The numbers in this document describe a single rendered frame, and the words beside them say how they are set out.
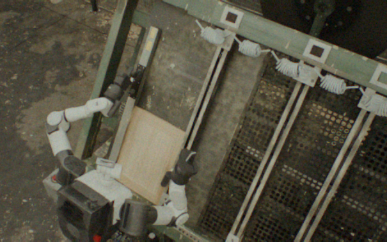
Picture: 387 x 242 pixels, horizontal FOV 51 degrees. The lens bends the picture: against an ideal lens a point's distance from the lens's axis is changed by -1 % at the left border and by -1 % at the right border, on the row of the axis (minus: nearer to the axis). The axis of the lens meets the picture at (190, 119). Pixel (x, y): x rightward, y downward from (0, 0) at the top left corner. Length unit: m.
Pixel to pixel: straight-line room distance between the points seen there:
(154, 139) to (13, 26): 3.65
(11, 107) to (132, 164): 2.26
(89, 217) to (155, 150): 0.68
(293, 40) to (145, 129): 0.98
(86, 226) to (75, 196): 0.14
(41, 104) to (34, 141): 0.50
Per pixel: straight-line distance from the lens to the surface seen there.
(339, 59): 1.88
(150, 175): 2.41
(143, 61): 2.30
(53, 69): 4.82
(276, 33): 1.93
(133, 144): 2.42
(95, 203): 1.87
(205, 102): 2.09
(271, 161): 2.02
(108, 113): 2.14
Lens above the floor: 2.96
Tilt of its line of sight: 46 degrees down
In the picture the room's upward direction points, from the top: 4 degrees clockwise
